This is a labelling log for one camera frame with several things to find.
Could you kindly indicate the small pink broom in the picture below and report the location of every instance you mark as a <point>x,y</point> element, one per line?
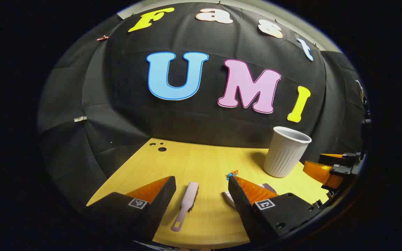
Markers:
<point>187,202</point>

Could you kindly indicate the white clip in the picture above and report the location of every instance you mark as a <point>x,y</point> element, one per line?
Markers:
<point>80,119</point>

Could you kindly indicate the white ribbed garbage bin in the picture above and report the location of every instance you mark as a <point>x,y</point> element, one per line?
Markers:
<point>284,157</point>

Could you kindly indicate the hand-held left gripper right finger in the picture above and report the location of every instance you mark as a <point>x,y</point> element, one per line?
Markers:
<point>239,202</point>

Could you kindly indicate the black backdrop cloth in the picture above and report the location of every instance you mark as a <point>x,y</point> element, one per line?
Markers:
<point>204,122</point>

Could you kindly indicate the pink dustpan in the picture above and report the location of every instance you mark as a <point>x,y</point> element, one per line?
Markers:
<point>229,199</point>

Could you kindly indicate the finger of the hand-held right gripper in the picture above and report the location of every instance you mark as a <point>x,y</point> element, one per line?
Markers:
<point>340,158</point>
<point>321,172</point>

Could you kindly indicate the orange clip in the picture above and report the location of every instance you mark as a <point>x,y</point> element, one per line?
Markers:
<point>102,37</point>

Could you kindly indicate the wooden desktop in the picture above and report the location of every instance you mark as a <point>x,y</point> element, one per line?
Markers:
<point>204,164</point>

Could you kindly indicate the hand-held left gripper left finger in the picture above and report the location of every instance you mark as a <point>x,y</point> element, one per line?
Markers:
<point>159,195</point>

